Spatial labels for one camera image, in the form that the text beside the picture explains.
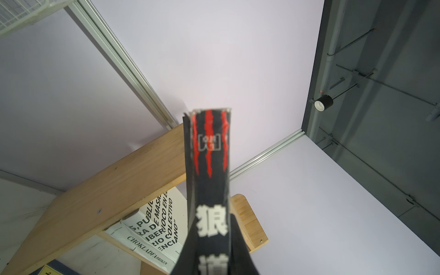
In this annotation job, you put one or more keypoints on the white book with black lettering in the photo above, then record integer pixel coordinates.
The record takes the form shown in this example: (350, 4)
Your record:
(162, 223)

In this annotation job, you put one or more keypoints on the black book with barcode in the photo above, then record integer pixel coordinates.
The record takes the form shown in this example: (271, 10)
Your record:
(206, 145)

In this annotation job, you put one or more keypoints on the white book with photo cover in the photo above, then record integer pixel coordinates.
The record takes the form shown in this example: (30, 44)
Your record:
(135, 243)

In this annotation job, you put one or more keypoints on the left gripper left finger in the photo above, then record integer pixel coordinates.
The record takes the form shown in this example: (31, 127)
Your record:
(187, 262)

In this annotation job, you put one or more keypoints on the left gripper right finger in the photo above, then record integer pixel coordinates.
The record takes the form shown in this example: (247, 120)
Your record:
(240, 262)

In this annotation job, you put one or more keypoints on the white wire wall basket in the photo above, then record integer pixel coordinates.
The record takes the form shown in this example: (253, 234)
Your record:
(16, 14)

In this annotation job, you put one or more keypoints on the wooden two-tier bookshelf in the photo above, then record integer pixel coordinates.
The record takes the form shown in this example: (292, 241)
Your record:
(102, 200)

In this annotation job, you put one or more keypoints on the upper dark blue book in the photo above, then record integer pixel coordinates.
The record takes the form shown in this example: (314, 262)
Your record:
(54, 268)

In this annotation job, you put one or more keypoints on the black ceiling spotlight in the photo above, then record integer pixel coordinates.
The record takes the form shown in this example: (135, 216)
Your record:
(323, 103)

